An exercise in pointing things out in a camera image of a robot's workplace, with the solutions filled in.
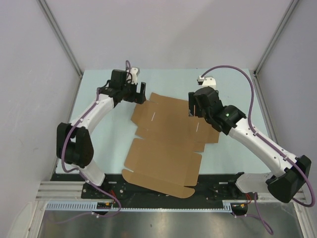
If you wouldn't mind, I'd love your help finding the brown cardboard box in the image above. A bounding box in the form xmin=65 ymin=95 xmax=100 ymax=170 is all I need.
xmin=122 ymin=93 xmax=219 ymax=198

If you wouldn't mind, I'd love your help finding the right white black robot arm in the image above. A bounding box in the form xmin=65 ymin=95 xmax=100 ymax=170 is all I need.
xmin=188 ymin=87 xmax=312 ymax=203

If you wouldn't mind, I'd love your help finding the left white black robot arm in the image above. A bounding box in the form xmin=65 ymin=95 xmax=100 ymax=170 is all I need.
xmin=56 ymin=67 xmax=146 ymax=198

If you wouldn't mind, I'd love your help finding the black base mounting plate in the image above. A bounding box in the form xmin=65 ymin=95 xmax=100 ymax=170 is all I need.
xmin=51 ymin=173 xmax=290 ymax=202

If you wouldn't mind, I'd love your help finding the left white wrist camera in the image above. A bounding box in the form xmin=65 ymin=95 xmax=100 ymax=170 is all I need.
xmin=126 ymin=67 xmax=140 ymax=84

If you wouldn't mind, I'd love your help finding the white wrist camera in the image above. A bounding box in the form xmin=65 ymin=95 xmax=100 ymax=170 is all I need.
xmin=197 ymin=75 xmax=216 ymax=90
xmin=126 ymin=67 xmax=140 ymax=84

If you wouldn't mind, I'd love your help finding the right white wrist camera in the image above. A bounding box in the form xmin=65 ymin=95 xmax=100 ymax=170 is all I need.
xmin=197 ymin=75 xmax=216 ymax=90

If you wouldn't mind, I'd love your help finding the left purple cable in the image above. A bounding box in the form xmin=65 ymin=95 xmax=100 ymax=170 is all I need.
xmin=53 ymin=59 xmax=132 ymax=225

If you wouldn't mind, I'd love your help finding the purple cable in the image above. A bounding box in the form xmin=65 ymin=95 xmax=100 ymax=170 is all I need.
xmin=53 ymin=59 xmax=132 ymax=225
xmin=200 ymin=64 xmax=313 ymax=229

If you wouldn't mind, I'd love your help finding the right aluminium side rail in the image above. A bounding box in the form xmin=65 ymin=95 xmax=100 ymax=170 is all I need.
xmin=249 ymin=70 xmax=278 ymax=144

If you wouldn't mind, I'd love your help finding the grey slotted cable duct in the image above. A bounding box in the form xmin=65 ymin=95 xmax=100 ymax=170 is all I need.
xmin=46 ymin=201 xmax=247 ymax=213

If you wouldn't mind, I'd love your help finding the left aluminium corner post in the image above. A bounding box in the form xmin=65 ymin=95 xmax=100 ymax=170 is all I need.
xmin=36 ymin=0 xmax=83 ymax=79

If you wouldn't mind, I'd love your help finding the aluminium corner post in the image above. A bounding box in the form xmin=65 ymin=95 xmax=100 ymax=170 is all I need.
xmin=253 ymin=0 xmax=301 ymax=76
xmin=36 ymin=0 xmax=83 ymax=79

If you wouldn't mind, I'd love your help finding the right aluminium corner post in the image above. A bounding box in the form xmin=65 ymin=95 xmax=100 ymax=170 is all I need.
xmin=253 ymin=0 xmax=301 ymax=76

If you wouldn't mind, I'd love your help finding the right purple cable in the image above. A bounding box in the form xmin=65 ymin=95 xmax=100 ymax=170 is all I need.
xmin=200 ymin=64 xmax=313 ymax=229

